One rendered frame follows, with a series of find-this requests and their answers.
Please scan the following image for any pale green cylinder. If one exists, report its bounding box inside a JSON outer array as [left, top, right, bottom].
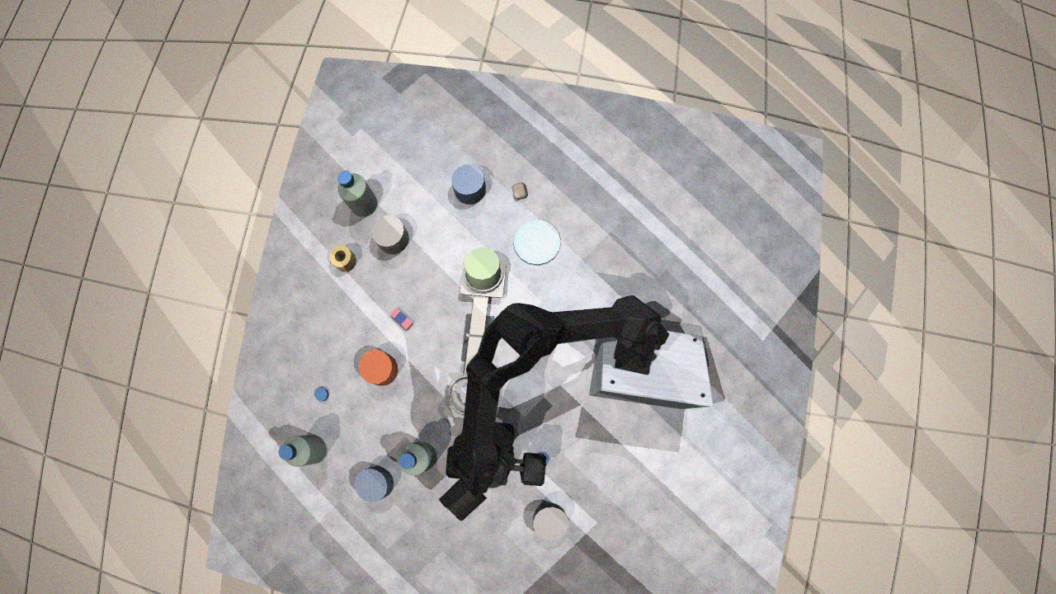
[[464, 247, 499, 290]]

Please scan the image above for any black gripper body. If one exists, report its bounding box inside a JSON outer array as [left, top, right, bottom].
[[445, 446, 546, 486]]

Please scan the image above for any pink eraser with blue sleeve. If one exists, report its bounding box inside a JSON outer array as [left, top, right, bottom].
[[390, 308, 413, 330]]

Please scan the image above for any orange-brown cylinder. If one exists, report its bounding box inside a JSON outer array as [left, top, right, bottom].
[[359, 350, 398, 385]]

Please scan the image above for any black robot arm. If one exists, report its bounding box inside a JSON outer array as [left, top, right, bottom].
[[439, 295, 670, 521]]

